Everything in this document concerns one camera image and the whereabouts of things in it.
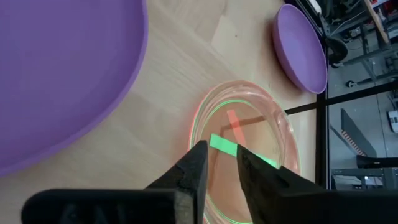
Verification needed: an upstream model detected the small white device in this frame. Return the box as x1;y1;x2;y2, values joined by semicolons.
387;110;398;134

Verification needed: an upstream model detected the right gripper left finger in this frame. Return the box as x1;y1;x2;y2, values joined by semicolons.
21;139;208;224

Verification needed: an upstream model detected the green transparent plate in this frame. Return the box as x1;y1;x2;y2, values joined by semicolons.
191;99;284;224

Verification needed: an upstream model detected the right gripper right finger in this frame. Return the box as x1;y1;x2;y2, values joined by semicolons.
236;144;398;224

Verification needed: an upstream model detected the purple plate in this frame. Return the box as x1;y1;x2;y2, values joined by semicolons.
0;0;149;178
272;3;328;95

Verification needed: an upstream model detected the black table frame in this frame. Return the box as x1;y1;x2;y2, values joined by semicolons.
292;0;398;190

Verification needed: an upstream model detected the pink transparent plate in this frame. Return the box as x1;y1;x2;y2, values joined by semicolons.
188;80;301;224

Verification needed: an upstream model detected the black low cart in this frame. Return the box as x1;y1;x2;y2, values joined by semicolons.
331;155;398;190

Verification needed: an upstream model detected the black striped wedge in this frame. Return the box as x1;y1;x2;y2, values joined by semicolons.
340;108;377;158

